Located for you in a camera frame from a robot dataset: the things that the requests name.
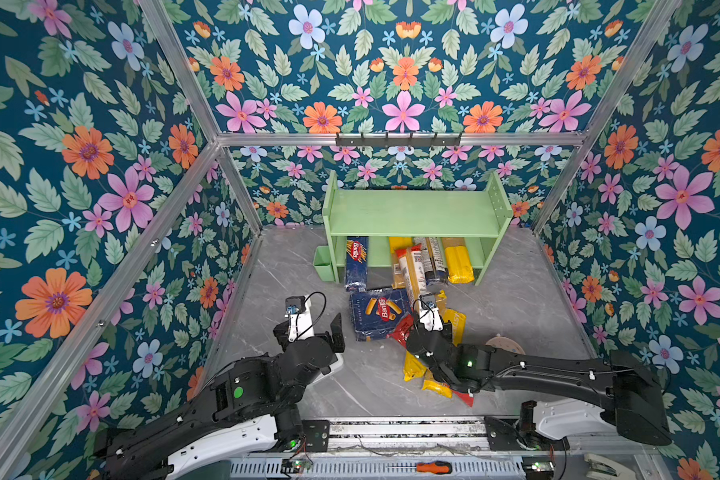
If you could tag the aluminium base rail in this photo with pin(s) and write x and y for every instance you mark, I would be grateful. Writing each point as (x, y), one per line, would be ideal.
(479, 436)

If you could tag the white stapler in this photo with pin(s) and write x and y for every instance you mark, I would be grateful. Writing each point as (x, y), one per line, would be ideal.
(602, 468)

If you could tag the clear spaghetti bag blue end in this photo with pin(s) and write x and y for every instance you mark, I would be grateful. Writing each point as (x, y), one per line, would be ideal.
(433, 261)

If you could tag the cream analog alarm clock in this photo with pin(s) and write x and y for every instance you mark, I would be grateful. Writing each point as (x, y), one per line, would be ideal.
(505, 343)

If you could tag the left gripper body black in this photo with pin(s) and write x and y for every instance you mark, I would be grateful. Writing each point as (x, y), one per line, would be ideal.
(333, 337)

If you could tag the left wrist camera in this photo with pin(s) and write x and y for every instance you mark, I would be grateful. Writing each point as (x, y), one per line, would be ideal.
(299, 318)

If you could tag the red spaghetti bag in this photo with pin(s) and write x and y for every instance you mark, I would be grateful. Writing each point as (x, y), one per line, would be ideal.
(401, 334)

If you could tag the red-ended spaghetti bag white label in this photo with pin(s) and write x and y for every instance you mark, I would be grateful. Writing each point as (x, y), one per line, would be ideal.
(410, 262)

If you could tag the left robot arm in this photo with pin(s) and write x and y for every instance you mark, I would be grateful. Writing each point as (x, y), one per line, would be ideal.
(251, 407)

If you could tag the metal hook rail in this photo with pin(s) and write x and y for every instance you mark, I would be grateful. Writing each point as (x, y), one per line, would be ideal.
(384, 140)

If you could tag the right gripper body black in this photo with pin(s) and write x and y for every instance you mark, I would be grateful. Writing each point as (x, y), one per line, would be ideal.
(445, 333)

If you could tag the yellow Pasta Time bag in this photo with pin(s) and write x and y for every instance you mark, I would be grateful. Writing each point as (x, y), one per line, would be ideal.
(453, 319)
(414, 369)

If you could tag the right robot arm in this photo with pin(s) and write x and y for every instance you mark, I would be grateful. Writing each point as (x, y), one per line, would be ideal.
(628, 392)

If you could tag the white digital clock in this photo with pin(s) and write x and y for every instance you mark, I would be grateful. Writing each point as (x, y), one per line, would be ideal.
(335, 367)

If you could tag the blue Barilla spaghetti box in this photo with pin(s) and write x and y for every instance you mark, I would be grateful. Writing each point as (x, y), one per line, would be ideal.
(356, 264)

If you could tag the yellow-banded spaghetti bag barcode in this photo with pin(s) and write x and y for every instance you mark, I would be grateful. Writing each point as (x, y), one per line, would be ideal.
(459, 266)

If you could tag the green two-tier shelf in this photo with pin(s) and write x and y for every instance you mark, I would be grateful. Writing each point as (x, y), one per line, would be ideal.
(481, 218)

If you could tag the orange handled screwdriver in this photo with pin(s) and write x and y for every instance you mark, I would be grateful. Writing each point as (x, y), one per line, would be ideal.
(435, 467)

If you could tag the blue Barilla rigatoni box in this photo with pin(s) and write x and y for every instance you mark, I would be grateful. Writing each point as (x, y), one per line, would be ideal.
(376, 313)

